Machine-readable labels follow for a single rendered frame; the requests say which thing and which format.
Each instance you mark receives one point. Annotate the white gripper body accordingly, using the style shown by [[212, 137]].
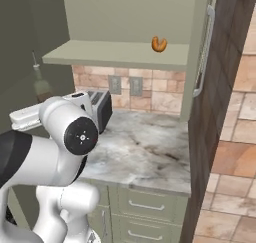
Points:
[[25, 117]]

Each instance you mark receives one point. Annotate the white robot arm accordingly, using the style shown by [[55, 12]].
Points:
[[40, 160]]

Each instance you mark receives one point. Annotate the glass oil vinegar bottle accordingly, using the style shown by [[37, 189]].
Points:
[[41, 85]]

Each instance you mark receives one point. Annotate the dark green cabinet door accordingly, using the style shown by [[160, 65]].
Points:
[[16, 37]]

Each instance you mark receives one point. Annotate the green base cabinet door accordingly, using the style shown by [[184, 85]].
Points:
[[104, 197]]

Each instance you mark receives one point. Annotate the silver black toaster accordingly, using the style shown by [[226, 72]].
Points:
[[103, 110]]

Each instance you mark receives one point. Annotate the green drawer front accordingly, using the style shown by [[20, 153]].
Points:
[[150, 195], [140, 224]]

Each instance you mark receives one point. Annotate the brown croissant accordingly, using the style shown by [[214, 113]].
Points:
[[159, 44]]

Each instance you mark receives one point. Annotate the grey wall outlet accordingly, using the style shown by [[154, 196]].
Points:
[[136, 86], [114, 84]]

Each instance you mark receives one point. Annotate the green wall cabinet with shelf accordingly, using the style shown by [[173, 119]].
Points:
[[116, 13]]

